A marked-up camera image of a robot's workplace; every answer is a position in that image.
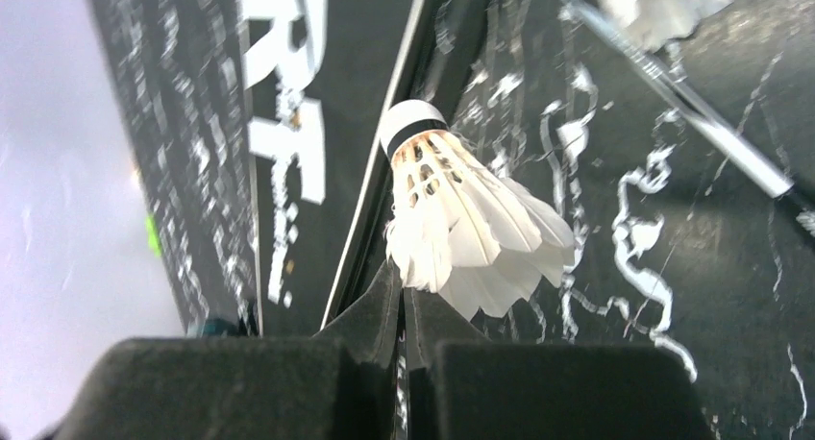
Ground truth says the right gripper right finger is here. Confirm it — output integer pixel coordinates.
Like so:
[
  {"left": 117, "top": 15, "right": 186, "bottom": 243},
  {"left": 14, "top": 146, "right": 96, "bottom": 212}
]
[{"left": 404, "top": 290, "right": 711, "bottom": 439}]

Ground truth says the white feather shuttlecock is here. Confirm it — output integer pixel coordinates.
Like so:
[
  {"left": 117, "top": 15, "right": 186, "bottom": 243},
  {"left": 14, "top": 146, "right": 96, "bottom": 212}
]
[
  {"left": 597, "top": 0, "right": 733, "bottom": 51},
  {"left": 378, "top": 99, "right": 576, "bottom": 320}
]

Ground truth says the white badminton racket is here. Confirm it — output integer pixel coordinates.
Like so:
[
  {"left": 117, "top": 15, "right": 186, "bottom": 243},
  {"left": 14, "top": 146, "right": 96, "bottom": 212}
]
[{"left": 559, "top": 0, "right": 814, "bottom": 238}]

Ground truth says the green clip on rail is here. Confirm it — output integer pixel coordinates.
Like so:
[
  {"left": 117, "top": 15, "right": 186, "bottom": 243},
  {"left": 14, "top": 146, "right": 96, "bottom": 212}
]
[{"left": 145, "top": 214, "right": 162, "bottom": 257}]

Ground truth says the black racket bag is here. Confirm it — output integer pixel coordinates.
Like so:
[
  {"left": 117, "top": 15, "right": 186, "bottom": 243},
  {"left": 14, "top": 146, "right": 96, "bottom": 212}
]
[{"left": 237, "top": 0, "right": 490, "bottom": 336}]

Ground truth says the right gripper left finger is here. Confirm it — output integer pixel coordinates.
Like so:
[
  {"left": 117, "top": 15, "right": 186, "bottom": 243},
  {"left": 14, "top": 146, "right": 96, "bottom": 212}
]
[{"left": 56, "top": 263, "right": 400, "bottom": 439}]

